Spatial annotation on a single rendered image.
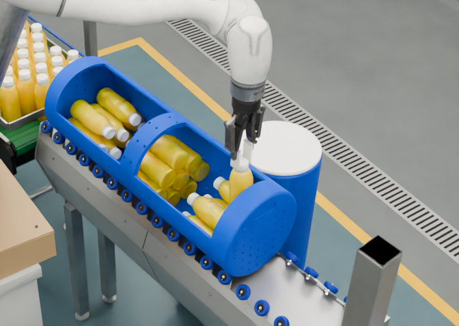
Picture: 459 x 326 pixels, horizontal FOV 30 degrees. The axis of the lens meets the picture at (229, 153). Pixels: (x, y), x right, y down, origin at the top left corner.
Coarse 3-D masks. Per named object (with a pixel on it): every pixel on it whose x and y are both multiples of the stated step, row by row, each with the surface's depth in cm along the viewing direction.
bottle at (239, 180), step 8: (248, 168) 231; (232, 176) 231; (240, 176) 230; (248, 176) 230; (232, 184) 232; (240, 184) 230; (248, 184) 231; (232, 192) 233; (240, 192) 232; (232, 200) 235
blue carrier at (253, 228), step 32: (96, 64) 274; (64, 96) 279; (128, 96) 288; (64, 128) 271; (160, 128) 250; (192, 128) 253; (96, 160) 264; (128, 160) 250; (224, 160) 261; (256, 192) 230; (288, 192) 236; (192, 224) 236; (224, 224) 228; (256, 224) 232; (288, 224) 245; (224, 256) 230; (256, 256) 241
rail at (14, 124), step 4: (36, 112) 294; (40, 112) 295; (44, 112) 297; (24, 116) 291; (28, 116) 292; (32, 116) 293; (36, 116) 295; (40, 116) 296; (16, 120) 290; (20, 120) 291; (24, 120) 292; (28, 120) 293; (32, 120) 294; (12, 124) 289; (16, 124) 290; (20, 124) 292; (24, 124) 293; (12, 128) 290
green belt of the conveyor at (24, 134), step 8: (0, 128) 298; (16, 128) 299; (24, 128) 299; (32, 128) 299; (8, 136) 295; (16, 136) 296; (24, 136) 296; (32, 136) 297; (16, 144) 293; (32, 144) 297; (16, 152) 294; (24, 152) 297
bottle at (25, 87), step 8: (24, 80) 294; (32, 80) 297; (24, 88) 295; (32, 88) 297; (24, 96) 297; (32, 96) 299; (24, 104) 299; (32, 104) 300; (24, 112) 302; (32, 112) 302
